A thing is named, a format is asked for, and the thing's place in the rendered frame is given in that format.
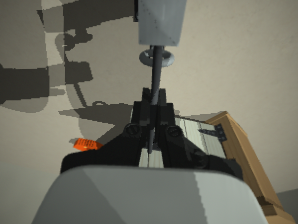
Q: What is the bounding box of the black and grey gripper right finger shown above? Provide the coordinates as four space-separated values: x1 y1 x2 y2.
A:
155 88 244 181

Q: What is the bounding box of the orange spirit level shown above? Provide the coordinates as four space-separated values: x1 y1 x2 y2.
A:
73 138 103 151

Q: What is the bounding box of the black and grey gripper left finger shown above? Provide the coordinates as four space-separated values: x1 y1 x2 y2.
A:
60 88 151 174

